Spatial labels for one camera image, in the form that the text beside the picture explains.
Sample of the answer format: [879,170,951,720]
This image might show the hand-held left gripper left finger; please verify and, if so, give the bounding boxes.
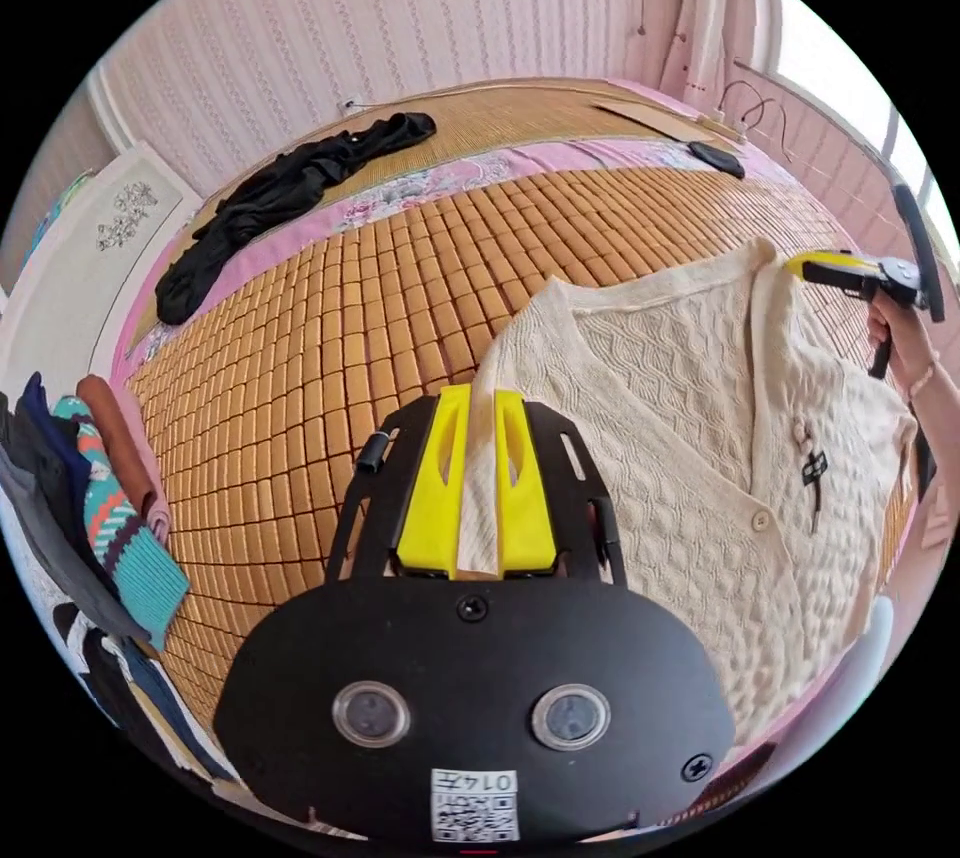
[396,383,474,580]

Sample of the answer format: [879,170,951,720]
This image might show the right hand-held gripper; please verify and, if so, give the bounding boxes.
[785,251,930,381]

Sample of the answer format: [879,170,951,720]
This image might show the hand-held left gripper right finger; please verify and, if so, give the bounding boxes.
[494,388,559,577]

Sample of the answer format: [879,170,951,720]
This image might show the beige wool sweater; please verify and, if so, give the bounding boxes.
[455,238,921,748]

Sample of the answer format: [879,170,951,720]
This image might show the person's right forearm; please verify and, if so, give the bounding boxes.
[908,350,960,473]

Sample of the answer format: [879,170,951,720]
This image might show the person's right hand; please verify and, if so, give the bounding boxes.
[866,295,940,393]

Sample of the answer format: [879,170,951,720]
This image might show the small black pouch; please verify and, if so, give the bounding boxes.
[688,140,748,181]

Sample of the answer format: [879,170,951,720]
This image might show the bed with woven mat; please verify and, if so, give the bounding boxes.
[112,76,920,829]

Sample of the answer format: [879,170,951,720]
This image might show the window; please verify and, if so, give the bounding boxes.
[749,0,943,237]

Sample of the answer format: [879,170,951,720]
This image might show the flat cardboard sheet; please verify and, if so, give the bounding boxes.
[590,95,723,145]

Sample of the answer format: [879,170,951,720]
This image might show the person's body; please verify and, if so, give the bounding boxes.
[914,422,960,553]

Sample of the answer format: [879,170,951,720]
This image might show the pile of clothes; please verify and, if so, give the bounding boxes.
[0,370,226,788]

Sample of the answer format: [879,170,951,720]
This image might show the black garment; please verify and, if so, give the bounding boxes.
[154,111,439,328]

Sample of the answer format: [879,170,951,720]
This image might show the white door with print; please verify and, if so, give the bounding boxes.
[0,140,186,383]

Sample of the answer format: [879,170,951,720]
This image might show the black cable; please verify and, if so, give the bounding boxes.
[718,77,798,163]

